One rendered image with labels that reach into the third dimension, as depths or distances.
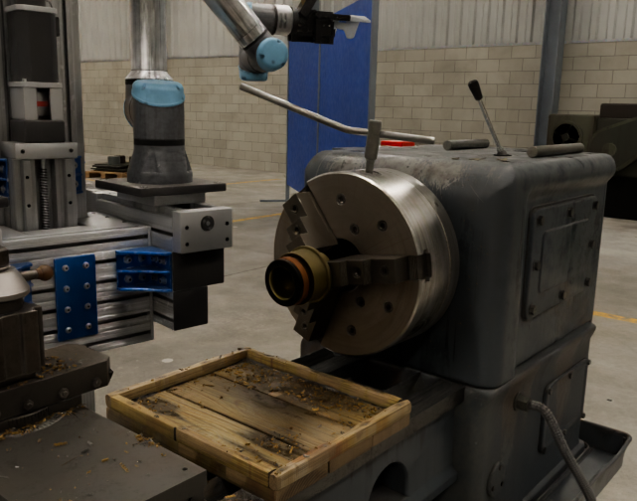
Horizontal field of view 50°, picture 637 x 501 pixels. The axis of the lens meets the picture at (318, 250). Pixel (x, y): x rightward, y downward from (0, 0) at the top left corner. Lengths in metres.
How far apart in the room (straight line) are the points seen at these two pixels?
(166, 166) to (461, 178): 0.70
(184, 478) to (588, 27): 11.08
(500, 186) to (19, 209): 1.00
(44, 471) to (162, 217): 0.86
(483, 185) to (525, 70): 10.61
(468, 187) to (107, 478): 0.74
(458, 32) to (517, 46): 1.10
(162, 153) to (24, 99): 0.30
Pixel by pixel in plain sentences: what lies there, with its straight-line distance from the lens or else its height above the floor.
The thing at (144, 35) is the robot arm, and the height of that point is 1.50.
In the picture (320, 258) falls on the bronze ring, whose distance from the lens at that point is 1.07.
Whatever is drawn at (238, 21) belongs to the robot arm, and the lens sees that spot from 1.69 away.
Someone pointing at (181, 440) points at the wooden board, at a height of 0.89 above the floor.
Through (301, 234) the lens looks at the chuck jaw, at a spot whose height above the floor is 1.14.
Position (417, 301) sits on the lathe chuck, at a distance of 1.09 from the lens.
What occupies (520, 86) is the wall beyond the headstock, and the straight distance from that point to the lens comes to 11.80.
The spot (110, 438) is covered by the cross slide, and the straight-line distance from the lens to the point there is 0.83.
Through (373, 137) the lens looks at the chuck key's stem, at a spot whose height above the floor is 1.29.
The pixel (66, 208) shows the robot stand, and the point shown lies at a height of 1.11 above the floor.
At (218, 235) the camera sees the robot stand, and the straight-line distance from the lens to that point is 1.54.
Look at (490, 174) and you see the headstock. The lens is 1.19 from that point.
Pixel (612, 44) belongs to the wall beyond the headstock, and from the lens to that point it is 11.37.
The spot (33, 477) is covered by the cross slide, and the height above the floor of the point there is 0.97.
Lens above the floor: 1.34
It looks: 12 degrees down
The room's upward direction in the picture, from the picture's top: 1 degrees clockwise
